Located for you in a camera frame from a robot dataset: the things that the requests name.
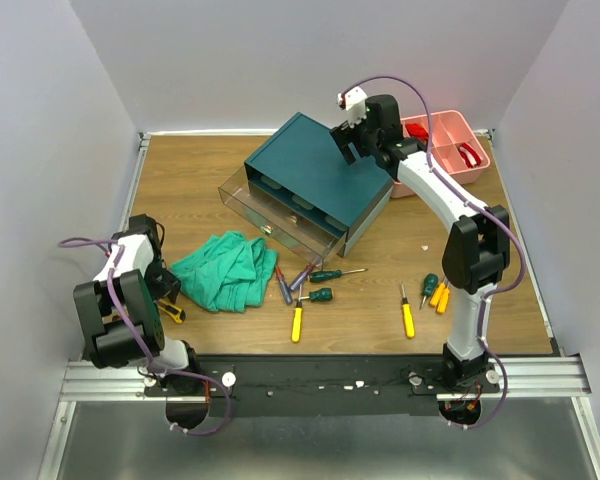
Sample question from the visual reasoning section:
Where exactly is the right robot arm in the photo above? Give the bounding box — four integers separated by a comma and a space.
331, 87, 511, 392

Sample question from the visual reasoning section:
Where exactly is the green cloth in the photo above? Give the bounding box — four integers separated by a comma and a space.
171, 231, 278, 313

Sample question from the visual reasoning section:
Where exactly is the teal drawer cabinet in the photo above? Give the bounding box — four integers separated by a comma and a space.
244, 112, 393, 257

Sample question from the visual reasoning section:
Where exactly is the yellow utility knife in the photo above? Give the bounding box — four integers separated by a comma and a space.
156, 299, 186, 324

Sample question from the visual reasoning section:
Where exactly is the green stubby screwdriver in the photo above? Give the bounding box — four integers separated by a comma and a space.
298, 288, 334, 303

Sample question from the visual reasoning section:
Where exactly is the green long screwdriver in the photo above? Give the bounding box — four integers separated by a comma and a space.
309, 268, 367, 283

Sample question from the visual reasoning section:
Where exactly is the clear drawer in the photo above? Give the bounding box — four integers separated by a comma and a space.
218, 167, 346, 263

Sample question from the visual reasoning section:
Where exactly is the orange screwdriver short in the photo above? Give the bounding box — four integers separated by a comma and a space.
436, 288, 451, 314

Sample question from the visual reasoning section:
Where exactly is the orange screwdriver long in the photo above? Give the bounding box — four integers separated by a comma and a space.
429, 280, 446, 307

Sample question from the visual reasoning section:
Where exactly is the aluminium rail frame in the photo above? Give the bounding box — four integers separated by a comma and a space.
35, 131, 600, 480

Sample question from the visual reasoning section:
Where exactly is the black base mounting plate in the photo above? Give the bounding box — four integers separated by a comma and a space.
144, 354, 500, 417

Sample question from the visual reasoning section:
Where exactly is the yellow screwdriver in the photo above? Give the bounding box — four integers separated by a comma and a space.
400, 283, 416, 339
291, 284, 303, 343

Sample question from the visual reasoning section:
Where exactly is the yellow screwdriver left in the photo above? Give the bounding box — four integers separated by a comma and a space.
291, 284, 303, 343

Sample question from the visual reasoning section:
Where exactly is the green small screwdriver right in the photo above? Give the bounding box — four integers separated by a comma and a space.
420, 273, 439, 309

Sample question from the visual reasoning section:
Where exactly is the yellow screwdriver middle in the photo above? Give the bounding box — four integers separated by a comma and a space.
400, 283, 416, 339

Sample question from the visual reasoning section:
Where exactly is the red white item in tray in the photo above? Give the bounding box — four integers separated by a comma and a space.
457, 142, 483, 169

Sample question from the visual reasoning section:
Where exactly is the pink divided organizer tray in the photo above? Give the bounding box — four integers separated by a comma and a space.
391, 110, 491, 198

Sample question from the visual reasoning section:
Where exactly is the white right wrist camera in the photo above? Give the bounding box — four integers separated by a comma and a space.
337, 86, 367, 128

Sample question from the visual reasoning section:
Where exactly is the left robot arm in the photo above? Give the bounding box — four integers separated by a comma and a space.
60, 214, 202, 395

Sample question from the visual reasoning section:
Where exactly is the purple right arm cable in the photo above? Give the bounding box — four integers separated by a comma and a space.
338, 75, 525, 433

